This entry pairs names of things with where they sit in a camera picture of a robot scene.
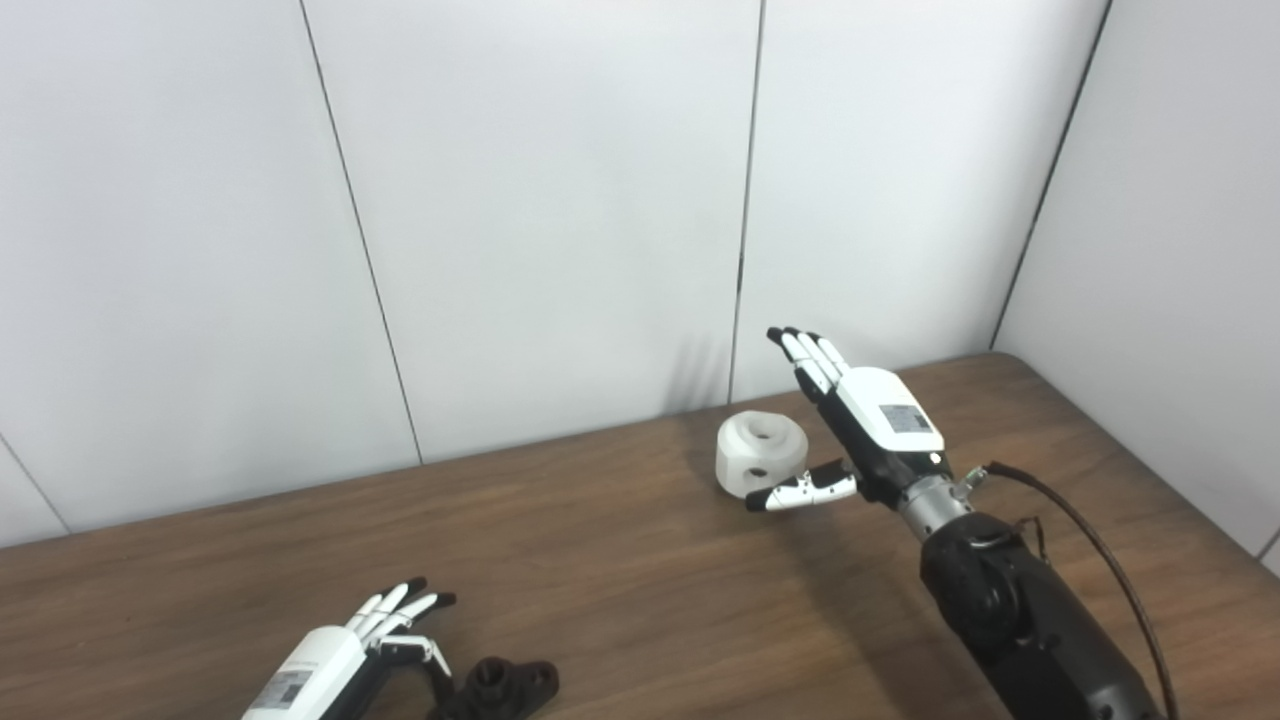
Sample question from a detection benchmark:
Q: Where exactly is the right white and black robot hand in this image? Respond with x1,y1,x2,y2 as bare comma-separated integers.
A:
744,326,953,514

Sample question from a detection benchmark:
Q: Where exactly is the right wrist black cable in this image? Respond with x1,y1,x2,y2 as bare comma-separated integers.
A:
985,461,1181,720

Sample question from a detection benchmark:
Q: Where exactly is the round white plastic piece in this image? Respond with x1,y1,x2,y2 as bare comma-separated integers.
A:
716,411,810,501

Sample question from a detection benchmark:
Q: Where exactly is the black flanged holder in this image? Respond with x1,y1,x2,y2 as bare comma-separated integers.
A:
426,657,561,720

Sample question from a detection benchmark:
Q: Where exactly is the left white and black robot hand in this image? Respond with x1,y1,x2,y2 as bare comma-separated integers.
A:
240,576,458,720

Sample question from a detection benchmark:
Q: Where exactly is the thin right wrist wire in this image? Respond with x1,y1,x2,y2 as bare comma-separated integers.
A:
1000,515,1047,563

